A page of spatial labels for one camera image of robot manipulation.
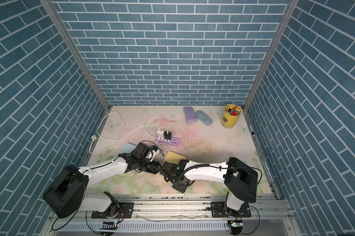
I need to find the yellow electronic kitchen scale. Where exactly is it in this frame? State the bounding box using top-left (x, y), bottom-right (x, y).
top-left (162, 151), bottom-right (187, 165)

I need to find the yellow pen cup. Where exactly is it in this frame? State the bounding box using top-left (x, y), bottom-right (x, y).
top-left (221, 104), bottom-right (241, 128)

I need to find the blue pencil case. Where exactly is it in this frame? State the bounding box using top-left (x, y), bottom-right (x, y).
top-left (195, 110), bottom-right (213, 126)

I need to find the black USB wall charger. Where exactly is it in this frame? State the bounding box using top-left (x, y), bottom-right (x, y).
top-left (164, 131), bottom-right (172, 141)

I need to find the white USB charging cable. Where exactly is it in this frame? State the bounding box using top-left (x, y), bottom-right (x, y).
top-left (118, 116), bottom-right (169, 154)

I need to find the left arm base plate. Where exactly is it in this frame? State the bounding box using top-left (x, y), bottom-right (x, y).
top-left (91, 202), bottom-right (134, 220)

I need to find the blue electronic kitchen scale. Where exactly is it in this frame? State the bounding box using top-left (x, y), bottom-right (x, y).
top-left (119, 143), bottom-right (137, 154)

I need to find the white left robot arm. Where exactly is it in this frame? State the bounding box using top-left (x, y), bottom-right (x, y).
top-left (43, 142), bottom-right (160, 218)

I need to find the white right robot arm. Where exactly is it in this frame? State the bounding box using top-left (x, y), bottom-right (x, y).
top-left (159, 157), bottom-right (258, 211)

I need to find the purple pencil case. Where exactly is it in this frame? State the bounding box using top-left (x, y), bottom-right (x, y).
top-left (183, 106), bottom-right (197, 125)

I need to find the aluminium mounting rail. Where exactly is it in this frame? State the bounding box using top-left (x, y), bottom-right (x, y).
top-left (59, 195), bottom-right (293, 221)

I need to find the floral table mat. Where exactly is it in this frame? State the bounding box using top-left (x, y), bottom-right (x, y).
top-left (82, 105), bottom-right (272, 196)

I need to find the white USB wall charger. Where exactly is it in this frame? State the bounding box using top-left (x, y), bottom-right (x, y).
top-left (157, 129), bottom-right (164, 140)

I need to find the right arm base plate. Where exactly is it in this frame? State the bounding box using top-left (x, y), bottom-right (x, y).
top-left (206, 202), bottom-right (251, 218)

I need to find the purple power strip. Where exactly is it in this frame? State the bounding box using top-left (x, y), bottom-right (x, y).
top-left (156, 137), bottom-right (179, 147)

